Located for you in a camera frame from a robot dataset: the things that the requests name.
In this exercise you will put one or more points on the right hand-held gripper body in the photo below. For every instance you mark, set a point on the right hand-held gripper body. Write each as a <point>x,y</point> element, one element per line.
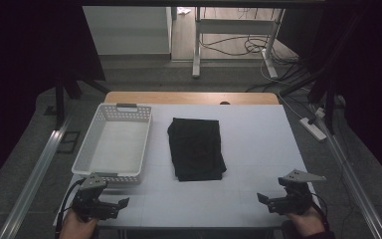
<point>295,200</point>

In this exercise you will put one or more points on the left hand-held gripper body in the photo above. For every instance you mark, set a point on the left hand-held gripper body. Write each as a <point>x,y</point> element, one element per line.
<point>89,202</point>

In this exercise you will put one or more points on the white plastic basket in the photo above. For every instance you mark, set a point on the white plastic basket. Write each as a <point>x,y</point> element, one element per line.
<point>112,146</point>

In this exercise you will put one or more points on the black pants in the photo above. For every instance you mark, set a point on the black pants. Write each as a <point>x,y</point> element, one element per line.
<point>197,149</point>

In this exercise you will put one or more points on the person's right hand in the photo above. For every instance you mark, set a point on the person's right hand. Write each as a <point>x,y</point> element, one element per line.
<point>306,222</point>

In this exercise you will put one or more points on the person's left hand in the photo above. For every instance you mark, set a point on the person's left hand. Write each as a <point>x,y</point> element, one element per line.
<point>76,229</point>

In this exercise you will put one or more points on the white table mat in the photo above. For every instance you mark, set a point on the white table mat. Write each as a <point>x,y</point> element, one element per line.
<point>258,149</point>

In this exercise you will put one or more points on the black floor socket plate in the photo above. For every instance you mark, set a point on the black floor socket plate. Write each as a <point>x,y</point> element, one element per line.
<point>68,142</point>

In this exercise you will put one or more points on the white power strip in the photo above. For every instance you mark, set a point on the white power strip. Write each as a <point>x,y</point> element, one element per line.
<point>312,128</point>

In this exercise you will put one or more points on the white plug adapter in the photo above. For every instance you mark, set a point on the white plug adapter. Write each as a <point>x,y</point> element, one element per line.
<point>320,113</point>

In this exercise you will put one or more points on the black metal stand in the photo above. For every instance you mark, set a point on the black metal stand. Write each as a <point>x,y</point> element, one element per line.
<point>59,103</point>
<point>328,99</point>

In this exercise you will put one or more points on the wooden table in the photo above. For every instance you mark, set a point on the wooden table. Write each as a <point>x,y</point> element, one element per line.
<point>179,97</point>

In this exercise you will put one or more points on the dark curtain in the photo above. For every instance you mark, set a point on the dark curtain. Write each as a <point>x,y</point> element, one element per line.
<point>20,66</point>
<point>374,83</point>

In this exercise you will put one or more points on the white cabinet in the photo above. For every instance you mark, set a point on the white cabinet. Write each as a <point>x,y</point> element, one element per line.
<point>126,30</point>

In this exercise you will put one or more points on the aluminium rail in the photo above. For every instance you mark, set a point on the aluminium rail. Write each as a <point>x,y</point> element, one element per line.
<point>354,186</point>
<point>33,181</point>

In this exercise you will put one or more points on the white desk frame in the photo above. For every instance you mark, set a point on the white desk frame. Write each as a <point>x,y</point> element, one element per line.
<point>235,26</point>

